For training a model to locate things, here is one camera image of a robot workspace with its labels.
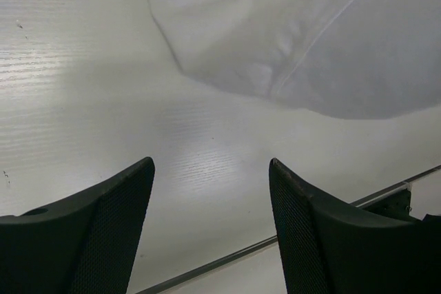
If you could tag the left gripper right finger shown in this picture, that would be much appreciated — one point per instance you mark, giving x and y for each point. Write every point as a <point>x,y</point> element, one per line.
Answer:
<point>329,246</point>

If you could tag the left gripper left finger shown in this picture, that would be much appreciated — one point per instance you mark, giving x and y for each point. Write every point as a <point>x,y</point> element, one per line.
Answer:
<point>84,243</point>

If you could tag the white skirt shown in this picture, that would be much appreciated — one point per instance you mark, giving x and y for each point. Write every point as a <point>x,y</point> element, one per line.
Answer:
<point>351,59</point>

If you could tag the aluminium table edge rail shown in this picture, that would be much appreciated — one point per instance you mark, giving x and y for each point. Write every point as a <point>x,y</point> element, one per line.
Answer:
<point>263,244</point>

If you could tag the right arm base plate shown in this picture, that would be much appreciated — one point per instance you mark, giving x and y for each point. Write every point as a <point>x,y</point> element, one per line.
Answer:
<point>395,203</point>

